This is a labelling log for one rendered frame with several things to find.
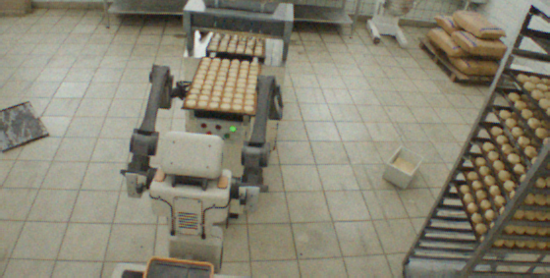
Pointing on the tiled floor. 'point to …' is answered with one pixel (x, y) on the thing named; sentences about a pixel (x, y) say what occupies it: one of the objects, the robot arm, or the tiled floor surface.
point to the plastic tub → (402, 167)
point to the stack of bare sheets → (20, 127)
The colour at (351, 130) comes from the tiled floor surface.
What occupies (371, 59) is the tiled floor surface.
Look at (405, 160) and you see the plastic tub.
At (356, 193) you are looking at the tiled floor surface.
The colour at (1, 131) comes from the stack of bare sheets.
